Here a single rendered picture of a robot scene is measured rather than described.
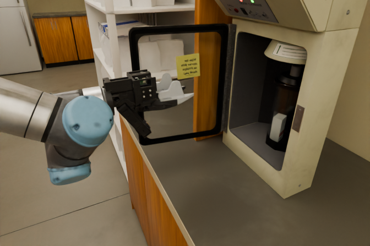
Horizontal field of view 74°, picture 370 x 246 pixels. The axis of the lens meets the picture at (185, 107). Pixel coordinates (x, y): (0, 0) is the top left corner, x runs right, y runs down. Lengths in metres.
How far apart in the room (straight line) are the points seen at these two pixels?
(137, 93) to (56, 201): 1.77
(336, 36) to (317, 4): 0.10
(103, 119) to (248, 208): 0.50
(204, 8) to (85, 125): 0.56
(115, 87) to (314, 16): 0.43
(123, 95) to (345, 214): 0.66
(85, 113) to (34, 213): 1.88
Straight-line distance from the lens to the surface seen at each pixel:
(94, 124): 0.39
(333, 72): 0.67
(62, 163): 0.51
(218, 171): 0.85
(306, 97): 0.64
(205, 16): 0.83
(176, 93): 0.60
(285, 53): 0.70
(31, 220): 2.20
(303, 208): 0.81
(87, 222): 2.03
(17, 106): 0.41
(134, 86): 0.56
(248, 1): 0.65
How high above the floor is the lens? 1.50
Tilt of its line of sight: 27 degrees down
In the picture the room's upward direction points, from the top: straight up
